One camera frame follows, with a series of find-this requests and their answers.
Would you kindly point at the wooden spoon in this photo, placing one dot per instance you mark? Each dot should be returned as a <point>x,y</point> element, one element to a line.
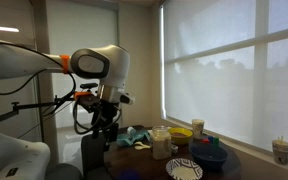
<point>141,147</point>

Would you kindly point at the wooden fork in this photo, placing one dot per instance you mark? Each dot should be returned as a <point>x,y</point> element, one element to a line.
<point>139,143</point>

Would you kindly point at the red block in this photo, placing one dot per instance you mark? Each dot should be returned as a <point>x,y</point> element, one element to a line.
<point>205,140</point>

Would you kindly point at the clear jar of rice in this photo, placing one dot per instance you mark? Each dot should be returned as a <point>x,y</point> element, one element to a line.
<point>161,145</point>

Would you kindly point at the paper cup with sticks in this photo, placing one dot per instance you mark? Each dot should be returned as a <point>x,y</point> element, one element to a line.
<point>280,151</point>

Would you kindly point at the black white patterned plate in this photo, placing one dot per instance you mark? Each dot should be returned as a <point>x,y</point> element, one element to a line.
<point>184,170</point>

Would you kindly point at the green block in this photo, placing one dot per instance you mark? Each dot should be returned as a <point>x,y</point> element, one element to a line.
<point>216,141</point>

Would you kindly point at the dark blue bowl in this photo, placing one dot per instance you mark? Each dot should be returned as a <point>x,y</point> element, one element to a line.
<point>209,158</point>

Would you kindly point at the black tripod camera stand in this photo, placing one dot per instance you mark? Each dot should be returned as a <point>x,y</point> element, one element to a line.
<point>89,85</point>

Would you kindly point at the blue block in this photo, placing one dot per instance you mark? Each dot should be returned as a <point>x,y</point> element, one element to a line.
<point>210,138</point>

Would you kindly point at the wide white roller blind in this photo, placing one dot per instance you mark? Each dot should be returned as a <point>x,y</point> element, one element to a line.
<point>217,83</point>

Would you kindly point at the medium teal measuring cup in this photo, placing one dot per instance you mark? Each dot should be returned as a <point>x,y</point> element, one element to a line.
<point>142,136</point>

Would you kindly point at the round grey stool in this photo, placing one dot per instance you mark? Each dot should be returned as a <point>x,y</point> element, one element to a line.
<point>64,171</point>

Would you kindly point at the small white dispenser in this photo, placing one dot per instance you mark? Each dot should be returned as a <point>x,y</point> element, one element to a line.
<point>174,149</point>

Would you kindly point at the large teal measuring cup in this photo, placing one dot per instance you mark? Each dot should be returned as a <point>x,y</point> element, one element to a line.
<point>124,140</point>

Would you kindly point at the narrow white roller blind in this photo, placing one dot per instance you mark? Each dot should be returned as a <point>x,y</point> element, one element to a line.
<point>84,30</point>

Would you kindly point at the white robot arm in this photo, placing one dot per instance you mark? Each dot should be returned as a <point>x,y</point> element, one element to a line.
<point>110,60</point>

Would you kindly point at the yellow bowl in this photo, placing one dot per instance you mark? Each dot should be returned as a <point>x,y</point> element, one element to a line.
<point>180,138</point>

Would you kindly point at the teal white toy carton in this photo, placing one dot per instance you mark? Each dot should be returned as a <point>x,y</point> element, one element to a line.
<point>131,130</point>

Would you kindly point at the ceiling light strip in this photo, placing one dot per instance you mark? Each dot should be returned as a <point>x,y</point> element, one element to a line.
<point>0,28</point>

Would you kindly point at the dark upholstered chair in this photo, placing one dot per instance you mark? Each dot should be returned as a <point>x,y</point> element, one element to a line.
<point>92,156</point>

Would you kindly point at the patterned paper cup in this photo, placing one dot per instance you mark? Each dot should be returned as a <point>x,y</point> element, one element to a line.
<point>198,128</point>

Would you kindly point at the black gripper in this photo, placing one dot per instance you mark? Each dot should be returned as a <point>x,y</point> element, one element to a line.
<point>110,111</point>

